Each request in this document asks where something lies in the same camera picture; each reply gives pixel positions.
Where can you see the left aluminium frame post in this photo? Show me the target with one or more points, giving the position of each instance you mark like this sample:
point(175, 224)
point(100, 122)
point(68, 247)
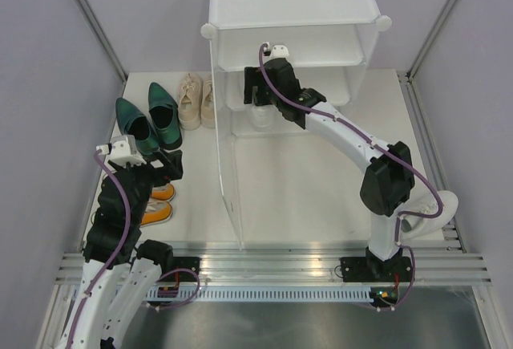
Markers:
point(102, 39)

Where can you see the green pointed shoe left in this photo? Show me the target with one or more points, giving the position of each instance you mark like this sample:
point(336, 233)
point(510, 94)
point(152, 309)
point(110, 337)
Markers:
point(131, 121)

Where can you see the orange sneaker upper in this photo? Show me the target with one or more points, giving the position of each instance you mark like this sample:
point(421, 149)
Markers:
point(163, 193)

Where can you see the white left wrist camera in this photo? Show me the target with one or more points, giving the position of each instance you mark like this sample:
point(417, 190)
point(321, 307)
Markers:
point(121, 151)

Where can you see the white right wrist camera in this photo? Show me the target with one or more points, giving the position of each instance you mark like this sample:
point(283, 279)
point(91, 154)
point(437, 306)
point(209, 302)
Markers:
point(275, 51)

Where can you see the aluminium mounting rail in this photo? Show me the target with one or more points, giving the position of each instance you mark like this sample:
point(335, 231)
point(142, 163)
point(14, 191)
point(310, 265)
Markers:
point(438, 263)

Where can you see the green pointed shoe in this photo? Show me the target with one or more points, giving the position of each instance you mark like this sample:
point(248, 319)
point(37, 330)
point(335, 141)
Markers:
point(131, 121)
point(163, 111)

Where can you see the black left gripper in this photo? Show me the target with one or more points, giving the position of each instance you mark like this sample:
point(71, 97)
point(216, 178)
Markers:
point(172, 161)

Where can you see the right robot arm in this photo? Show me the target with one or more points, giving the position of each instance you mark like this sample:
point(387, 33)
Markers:
point(387, 178)

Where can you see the orange sneaker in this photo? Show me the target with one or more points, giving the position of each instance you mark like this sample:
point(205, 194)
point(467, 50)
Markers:
point(156, 212)
point(163, 193)

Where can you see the clear cabinet door panel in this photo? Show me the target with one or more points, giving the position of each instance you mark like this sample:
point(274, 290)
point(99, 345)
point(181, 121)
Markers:
point(225, 143)

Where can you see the aluminium frame post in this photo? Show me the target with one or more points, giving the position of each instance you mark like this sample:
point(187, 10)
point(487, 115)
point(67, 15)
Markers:
point(102, 39)
point(436, 29)

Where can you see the green pointed shoe right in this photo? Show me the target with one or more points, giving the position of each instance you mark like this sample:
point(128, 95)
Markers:
point(163, 111)

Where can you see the beige sneaker left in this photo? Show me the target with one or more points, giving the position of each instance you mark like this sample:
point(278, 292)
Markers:
point(190, 95)

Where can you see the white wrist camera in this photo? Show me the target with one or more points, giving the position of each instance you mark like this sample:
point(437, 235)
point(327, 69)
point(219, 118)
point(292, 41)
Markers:
point(121, 151)
point(275, 51)

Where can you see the orange sneaker lower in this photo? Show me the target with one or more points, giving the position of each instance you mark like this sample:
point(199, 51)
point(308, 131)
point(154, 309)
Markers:
point(156, 212)

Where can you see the white slotted cable duct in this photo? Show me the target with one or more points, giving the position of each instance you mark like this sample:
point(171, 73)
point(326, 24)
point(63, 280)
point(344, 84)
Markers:
point(261, 294)

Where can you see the right aluminium frame post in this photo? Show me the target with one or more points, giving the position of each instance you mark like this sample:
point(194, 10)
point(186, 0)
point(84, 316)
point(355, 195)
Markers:
point(436, 29)

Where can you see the beige sneaker right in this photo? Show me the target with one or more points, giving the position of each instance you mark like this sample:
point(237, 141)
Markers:
point(207, 109)

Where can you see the white sneaker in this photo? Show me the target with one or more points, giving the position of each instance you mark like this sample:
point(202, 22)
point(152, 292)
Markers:
point(261, 117)
point(425, 216)

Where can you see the white plastic shoe cabinet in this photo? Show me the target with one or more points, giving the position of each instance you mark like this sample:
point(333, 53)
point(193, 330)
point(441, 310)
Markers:
point(330, 44)

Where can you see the beige sneaker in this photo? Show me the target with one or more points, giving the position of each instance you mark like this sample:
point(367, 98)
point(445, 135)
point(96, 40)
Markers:
point(190, 95)
point(207, 109)

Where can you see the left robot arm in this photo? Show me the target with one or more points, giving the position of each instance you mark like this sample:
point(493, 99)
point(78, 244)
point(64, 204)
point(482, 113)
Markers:
point(117, 270)

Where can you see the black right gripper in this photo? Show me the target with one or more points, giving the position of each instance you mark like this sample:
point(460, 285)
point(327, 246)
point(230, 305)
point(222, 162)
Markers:
point(252, 77)

